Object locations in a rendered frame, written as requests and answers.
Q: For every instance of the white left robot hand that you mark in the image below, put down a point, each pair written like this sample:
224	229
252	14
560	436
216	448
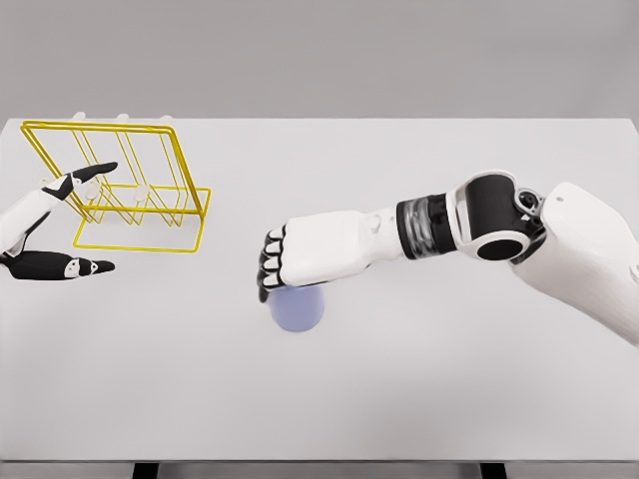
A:
25	209

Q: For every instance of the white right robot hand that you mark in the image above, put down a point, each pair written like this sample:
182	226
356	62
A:
314	249

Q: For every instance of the pale blue cup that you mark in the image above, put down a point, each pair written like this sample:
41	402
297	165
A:
298	308

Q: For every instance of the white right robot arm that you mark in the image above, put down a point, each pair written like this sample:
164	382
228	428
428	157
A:
524	239

